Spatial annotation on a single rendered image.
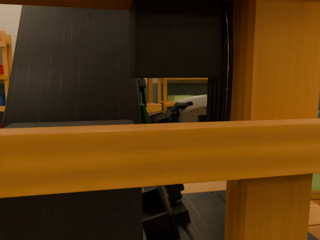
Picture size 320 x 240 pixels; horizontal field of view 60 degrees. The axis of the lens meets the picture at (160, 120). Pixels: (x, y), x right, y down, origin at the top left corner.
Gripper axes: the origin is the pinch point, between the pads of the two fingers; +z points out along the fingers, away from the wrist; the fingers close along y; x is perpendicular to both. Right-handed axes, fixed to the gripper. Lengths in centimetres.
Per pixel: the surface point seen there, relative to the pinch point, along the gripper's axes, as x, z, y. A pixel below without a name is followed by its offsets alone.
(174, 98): -324, -126, -403
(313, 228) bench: 37, -37, -28
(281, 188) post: 32.5, -13.6, 14.5
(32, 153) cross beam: 21.0, 24.5, 33.4
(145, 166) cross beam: 25.9, 10.2, 28.3
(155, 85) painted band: -388, -102, -415
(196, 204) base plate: 15.6, -6.6, -33.7
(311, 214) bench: 32, -43, -34
